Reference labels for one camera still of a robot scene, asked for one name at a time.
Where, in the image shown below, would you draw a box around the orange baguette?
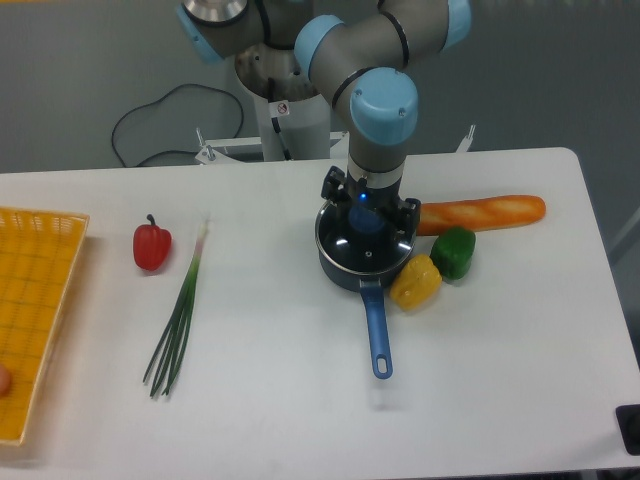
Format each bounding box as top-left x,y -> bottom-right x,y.
417,195 -> 546,236

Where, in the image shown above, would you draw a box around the dark blue saucepan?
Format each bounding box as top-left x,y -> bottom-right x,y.
314,195 -> 417,380

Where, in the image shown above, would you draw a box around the green scallion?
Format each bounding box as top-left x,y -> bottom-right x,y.
143,221 -> 208,398

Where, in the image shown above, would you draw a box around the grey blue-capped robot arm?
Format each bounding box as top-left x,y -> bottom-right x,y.
176,1 -> 471,235

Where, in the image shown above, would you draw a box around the black floor cable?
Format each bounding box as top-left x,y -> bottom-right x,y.
110,82 -> 245,168

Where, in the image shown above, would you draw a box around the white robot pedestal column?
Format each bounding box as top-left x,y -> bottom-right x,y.
234,44 -> 348,161

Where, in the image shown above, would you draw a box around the yellow woven basket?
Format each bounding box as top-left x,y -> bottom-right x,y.
1,207 -> 90,446

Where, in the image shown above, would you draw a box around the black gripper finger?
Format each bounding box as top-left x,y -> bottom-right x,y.
321,165 -> 350,218
383,197 -> 421,238

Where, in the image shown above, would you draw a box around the glass lid with blue knob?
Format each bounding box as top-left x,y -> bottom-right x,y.
315,200 -> 416,275

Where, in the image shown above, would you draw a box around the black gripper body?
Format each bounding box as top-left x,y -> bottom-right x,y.
341,172 -> 401,218

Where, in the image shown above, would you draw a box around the red bell pepper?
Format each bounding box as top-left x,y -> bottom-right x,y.
132,214 -> 172,272

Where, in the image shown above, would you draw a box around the yellow bell pepper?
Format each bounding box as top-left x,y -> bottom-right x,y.
389,254 -> 442,311

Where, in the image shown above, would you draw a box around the green bell pepper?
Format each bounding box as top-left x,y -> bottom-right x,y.
430,226 -> 476,280

